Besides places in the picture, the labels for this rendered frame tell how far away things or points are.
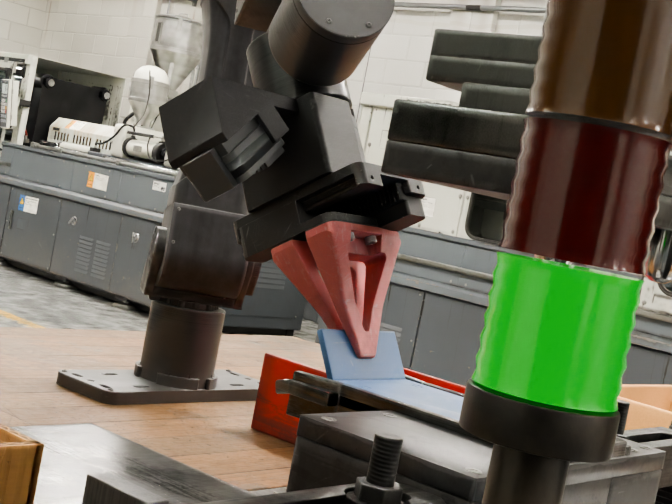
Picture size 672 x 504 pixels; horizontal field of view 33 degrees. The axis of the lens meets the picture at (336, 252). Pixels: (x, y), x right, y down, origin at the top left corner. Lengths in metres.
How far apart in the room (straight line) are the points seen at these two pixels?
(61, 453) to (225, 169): 0.18
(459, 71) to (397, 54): 8.68
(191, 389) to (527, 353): 0.68
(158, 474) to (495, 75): 0.28
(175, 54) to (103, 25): 3.27
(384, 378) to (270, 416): 0.22
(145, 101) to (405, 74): 2.05
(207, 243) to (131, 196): 7.24
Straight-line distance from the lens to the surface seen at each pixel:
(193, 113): 0.63
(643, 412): 2.94
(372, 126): 6.66
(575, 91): 0.29
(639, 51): 0.29
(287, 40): 0.65
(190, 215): 0.92
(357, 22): 0.63
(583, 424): 0.29
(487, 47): 0.58
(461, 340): 6.09
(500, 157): 0.52
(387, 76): 9.28
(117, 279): 8.18
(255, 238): 0.68
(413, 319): 6.29
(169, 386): 0.95
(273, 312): 7.93
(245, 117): 0.63
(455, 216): 6.21
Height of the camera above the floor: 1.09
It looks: 3 degrees down
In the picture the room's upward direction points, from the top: 11 degrees clockwise
